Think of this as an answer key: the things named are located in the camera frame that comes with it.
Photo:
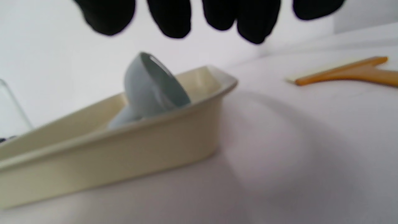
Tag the person's right hand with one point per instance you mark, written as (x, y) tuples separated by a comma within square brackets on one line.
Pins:
[(255, 18)]

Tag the orange brush with white bristles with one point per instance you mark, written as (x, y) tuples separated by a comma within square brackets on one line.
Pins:
[(351, 73)]

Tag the light blue funnel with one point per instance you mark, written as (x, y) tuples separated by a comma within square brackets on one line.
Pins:
[(152, 90)]

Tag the beige baking tray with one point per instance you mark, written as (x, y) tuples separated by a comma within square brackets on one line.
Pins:
[(124, 152)]

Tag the clear glass jar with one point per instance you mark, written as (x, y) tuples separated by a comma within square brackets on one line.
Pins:
[(12, 112)]

